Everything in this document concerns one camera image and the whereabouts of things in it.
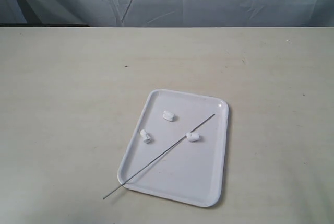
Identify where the white marshmallow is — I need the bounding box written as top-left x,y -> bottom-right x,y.
162,110 -> 175,122

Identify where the thin metal skewer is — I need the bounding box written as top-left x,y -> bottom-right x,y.
102,113 -> 216,200

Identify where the white rectangular plastic tray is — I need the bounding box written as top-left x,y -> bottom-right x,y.
117,89 -> 229,207

